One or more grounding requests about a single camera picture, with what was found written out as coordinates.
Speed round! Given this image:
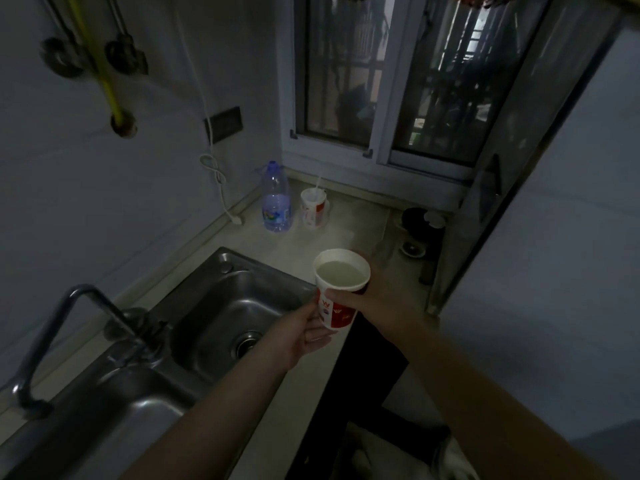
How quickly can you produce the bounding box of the person's left hand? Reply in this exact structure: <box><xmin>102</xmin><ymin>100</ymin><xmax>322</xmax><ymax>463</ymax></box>
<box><xmin>260</xmin><ymin>299</ymin><xmax>339</xmax><ymax>371</ymax></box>

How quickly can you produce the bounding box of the person's right hand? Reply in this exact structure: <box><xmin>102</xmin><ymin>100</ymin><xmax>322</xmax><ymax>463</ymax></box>
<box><xmin>327</xmin><ymin>272</ymin><xmax>426</xmax><ymax>345</ymax></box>

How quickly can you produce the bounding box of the red and white paper cup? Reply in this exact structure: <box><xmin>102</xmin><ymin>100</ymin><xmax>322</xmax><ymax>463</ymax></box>
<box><xmin>313</xmin><ymin>249</ymin><xmax>372</xmax><ymax>331</ymax></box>

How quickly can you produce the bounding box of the person's left forearm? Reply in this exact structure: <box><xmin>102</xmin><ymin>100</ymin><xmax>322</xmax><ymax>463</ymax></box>
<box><xmin>117</xmin><ymin>340</ymin><xmax>296</xmax><ymax>480</ymax></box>

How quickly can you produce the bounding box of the person's right forearm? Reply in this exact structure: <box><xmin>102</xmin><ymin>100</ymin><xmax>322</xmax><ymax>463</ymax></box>
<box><xmin>397</xmin><ymin>317</ymin><xmax>621</xmax><ymax>480</ymax></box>

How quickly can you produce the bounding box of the paper cup with straw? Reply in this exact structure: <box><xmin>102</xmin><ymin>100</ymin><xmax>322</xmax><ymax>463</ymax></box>
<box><xmin>300</xmin><ymin>175</ymin><xmax>331</xmax><ymax>229</ymax></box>

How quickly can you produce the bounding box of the black round container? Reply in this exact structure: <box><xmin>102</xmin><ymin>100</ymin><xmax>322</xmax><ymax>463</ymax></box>
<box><xmin>401</xmin><ymin>207</ymin><xmax>447</xmax><ymax>250</ymax></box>

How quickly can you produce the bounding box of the clear plastic water bottle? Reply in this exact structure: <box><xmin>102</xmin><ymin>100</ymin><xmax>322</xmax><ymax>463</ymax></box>
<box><xmin>256</xmin><ymin>161</ymin><xmax>294</xmax><ymax>233</ymax></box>

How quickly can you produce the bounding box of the stainless steel sink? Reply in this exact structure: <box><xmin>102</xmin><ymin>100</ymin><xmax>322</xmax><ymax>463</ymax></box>
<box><xmin>0</xmin><ymin>246</ymin><xmax>321</xmax><ymax>480</ymax></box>

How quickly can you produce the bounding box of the sliding window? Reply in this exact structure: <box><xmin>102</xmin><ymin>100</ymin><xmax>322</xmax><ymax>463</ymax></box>
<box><xmin>287</xmin><ymin>0</ymin><xmax>556</xmax><ymax>170</ymax></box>

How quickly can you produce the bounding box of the metal faucet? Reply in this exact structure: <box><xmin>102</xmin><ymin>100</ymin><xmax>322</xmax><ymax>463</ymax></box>
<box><xmin>12</xmin><ymin>284</ymin><xmax>171</xmax><ymax>420</ymax></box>

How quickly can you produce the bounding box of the white power cable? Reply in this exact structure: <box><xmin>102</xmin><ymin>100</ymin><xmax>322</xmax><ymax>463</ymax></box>
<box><xmin>172</xmin><ymin>40</ymin><xmax>245</xmax><ymax>226</ymax></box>

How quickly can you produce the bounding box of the black wall socket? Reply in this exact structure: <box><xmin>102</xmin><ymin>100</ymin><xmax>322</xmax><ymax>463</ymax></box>
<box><xmin>204</xmin><ymin>106</ymin><xmax>245</xmax><ymax>144</ymax></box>

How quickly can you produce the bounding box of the hose wall fitting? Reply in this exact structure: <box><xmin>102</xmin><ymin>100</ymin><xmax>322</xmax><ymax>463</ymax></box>
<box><xmin>110</xmin><ymin>111</ymin><xmax>138</xmax><ymax>139</ymax></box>

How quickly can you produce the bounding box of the metal wall valve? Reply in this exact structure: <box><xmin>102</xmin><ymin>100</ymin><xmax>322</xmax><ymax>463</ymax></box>
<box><xmin>104</xmin><ymin>0</ymin><xmax>149</xmax><ymax>76</ymax></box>
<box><xmin>40</xmin><ymin>0</ymin><xmax>88</xmax><ymax>79</ymax></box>

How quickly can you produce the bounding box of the yellow gas hose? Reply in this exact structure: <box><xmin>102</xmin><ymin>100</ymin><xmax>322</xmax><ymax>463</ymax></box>
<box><xmin>67</xmin><ymin>0</ymin><xmax>123</xmax><ymax>120</ymax></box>

